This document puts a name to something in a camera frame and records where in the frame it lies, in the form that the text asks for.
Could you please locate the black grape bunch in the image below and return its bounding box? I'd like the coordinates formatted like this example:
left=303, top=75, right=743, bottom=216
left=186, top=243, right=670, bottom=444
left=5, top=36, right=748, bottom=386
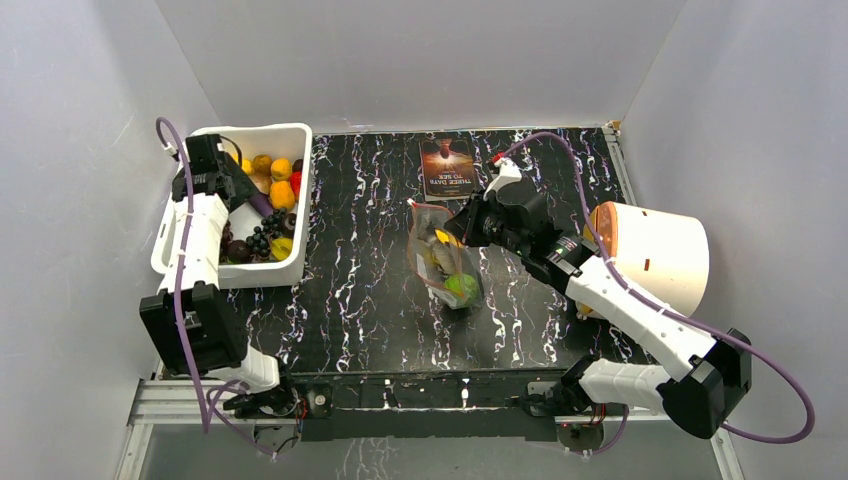
left=246, top=210, right=297, bottom=261

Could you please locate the clear zip top bag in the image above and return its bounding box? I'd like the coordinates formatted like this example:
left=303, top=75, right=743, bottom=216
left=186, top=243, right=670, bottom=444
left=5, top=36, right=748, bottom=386
left=406, top=199, right=483, bottom=310

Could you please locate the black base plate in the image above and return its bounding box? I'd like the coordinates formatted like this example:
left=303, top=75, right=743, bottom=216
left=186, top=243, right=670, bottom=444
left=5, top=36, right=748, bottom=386
left=294, top=368, right=572, bottom=442

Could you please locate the yellow lemon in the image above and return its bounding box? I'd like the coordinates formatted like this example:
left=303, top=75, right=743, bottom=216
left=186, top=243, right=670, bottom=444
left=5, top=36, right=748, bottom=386
left=270, top=237, right=294, bottom=261

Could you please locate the red fruit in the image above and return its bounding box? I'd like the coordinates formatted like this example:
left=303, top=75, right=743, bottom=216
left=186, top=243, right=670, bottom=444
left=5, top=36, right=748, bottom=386
left=289, top=171, right=302, bottom=197

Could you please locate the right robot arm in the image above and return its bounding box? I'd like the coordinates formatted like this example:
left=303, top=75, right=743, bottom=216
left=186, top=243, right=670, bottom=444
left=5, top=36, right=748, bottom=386
left=444, top=180, right=751, bottom=439

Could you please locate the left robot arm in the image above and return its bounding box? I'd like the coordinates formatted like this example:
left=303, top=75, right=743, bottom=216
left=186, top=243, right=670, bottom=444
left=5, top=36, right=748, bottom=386
left=139, top=134, right=299, bottom=416

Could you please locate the grey toy fish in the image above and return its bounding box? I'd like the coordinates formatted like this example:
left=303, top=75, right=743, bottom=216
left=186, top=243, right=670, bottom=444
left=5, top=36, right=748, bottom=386
left=424, top=228, right=461, bottom=276

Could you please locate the white cylinder orange lid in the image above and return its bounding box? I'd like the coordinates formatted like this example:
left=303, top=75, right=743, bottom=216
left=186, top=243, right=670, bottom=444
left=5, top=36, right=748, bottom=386
left=583, top=201, right=710, bottom=316

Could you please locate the purple eggplant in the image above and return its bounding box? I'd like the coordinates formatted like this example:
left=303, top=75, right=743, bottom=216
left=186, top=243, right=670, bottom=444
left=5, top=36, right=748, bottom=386
left=248, top=193, right=275, bottom=218

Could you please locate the dark plum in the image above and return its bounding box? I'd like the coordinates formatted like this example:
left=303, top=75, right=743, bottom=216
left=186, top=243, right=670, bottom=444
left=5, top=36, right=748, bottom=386
left=225, top=240, right=253, bottom=264

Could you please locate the green round fruit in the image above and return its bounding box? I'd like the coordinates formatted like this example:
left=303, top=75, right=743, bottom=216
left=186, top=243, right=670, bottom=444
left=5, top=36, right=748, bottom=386
left=444, top=273, right=480, bottom=302

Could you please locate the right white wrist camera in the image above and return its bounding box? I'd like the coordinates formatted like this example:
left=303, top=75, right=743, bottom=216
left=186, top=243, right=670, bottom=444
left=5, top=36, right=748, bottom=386
left=484, top=157, right=522, bottom=201

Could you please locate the white plastic bin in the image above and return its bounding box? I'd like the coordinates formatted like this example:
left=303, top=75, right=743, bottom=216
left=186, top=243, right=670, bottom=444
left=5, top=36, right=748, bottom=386
left=150, top=122, right=314, bottom=289

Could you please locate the book with dark cover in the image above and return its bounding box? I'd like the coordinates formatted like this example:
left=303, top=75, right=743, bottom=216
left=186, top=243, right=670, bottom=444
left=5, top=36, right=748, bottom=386
left=419, top=138, right=478, bottom=202

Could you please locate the aluminium frame rail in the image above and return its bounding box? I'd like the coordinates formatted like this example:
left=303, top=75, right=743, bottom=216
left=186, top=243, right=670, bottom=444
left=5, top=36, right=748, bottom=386
left=117, top=381, right=742, bottom=479

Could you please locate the orange fruit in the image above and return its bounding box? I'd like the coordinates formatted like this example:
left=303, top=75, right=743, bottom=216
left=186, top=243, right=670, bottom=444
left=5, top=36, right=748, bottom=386
left=268, top=180, right=297, bottom=211

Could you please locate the yellow pear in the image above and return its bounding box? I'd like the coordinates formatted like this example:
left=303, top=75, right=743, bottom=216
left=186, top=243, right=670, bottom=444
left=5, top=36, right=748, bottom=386
left=435, top=229, right=464, bottom=249

